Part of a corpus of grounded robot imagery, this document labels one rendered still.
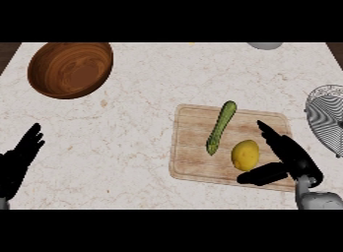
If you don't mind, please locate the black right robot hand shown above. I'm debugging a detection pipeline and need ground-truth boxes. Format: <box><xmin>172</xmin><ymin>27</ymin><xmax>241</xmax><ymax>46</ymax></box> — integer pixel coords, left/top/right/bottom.
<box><xmin>235</xmin><ymin>119</ymin><xmax>326</xmax><ymax>189</ymax></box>

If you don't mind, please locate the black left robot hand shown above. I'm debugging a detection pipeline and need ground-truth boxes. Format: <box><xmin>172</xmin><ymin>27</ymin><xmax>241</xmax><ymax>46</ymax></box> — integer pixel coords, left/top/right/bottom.
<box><xmin>0</xmin><ymin>122</ymin><xmax>46</xmax><ymax>202</ymax></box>

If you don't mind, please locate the yellow lemon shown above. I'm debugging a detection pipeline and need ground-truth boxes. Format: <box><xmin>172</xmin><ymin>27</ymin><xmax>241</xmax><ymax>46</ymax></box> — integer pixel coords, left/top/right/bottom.
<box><xmin>229</xmin><ymin>139</ymin><xmax>262</xmax><ymax>172</ymax></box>

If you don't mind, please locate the pale wooden cutting board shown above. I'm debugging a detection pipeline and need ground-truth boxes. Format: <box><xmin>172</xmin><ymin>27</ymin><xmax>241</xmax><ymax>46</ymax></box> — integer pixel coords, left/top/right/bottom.
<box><xmin>167</xmin><ymin>103</ymin><xmax>299</xmax><ymax>193</ymax></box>

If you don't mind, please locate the green cucumber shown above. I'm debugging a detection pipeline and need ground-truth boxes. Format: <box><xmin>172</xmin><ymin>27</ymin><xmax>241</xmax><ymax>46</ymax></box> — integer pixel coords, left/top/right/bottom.
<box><xmin>206</xmin><ymin>99</ymin><xmax>238</xmax><ymax>157</ymax></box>

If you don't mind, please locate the brown wooden bowl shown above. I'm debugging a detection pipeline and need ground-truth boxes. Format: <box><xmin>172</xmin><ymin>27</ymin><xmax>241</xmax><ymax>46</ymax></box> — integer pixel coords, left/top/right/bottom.
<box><xmin>27</xmin><ymin>42</ymin><xmax>115</xmax><ymax>100</ymax></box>

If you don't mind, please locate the pale grey round object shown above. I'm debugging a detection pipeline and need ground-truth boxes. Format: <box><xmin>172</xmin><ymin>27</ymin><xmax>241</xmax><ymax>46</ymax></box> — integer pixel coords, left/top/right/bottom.
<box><xmin>246</xmin><ymin>42</ymin><xmax>286</xmax><ymax>51</ymax></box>

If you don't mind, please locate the wire tiered basket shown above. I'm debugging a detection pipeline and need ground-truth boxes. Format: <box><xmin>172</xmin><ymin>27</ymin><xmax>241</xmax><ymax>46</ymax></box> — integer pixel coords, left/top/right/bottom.
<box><xmin>304</xmin><ymin>65</ymin><xmax>343</xmax><ymax>165</ymax></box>

